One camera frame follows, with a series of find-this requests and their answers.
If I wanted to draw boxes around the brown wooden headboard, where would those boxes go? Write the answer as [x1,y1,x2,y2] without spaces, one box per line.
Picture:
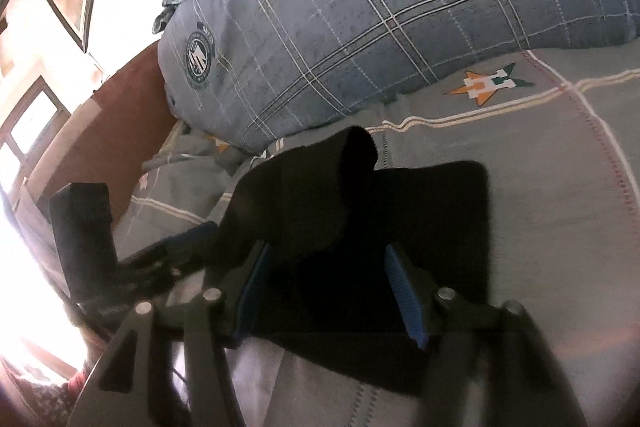
[55,42,181,228]

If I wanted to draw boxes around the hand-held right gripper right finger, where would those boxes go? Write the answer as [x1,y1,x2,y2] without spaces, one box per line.
[384,243,588,427]

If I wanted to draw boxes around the grey star-print bed sheet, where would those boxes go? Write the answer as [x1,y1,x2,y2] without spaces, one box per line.
[112,47,640,427]

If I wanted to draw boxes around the black pants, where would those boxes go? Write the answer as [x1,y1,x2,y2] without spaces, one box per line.
[220,125,493,395]

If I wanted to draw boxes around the wooden-framed window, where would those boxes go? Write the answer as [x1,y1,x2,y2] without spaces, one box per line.
[0,77,68,188]

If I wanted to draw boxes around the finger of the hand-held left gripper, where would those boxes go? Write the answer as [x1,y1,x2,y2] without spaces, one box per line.
[117,221,219,268]

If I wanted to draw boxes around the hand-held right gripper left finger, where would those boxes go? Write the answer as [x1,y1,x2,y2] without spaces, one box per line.
[67,241,273,427]

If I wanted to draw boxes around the blue plaid pillow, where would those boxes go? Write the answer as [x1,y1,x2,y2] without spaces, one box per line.
[157,0,638,155]

